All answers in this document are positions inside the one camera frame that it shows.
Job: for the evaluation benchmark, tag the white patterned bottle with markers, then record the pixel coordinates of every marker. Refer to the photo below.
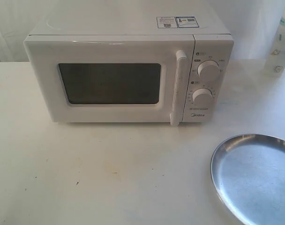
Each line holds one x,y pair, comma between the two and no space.
275,62

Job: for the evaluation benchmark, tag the round metal tray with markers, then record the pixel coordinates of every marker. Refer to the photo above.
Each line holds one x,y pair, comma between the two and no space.
248,173

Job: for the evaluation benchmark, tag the white microwave oven body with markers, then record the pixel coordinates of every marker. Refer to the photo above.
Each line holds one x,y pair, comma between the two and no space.
212,40

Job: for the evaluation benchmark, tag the white lower timer knob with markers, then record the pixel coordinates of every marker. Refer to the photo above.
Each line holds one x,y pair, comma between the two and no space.
202,98

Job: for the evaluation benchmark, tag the white upper power knob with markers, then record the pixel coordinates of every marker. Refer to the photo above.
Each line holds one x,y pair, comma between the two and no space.
208,70

